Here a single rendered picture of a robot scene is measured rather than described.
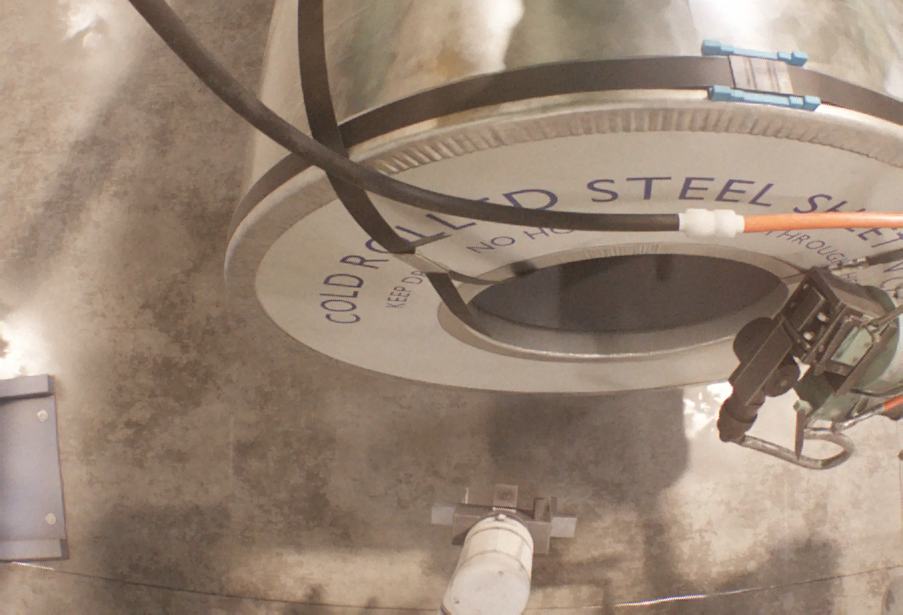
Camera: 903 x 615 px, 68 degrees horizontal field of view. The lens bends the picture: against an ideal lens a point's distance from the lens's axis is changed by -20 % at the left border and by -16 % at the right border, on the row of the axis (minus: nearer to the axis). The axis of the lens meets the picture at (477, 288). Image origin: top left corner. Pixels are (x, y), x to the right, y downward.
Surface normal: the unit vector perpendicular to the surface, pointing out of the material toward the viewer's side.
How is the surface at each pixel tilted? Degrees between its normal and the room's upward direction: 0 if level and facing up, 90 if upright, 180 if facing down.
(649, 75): 15
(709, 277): 51
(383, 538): 0
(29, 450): 0
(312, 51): 33
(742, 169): 90
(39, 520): 0
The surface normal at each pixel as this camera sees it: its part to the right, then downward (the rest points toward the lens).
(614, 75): -0.19, -0.32
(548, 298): 0.41, -0.30
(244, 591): 0.07, -0.32
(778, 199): 0.00, 0.95
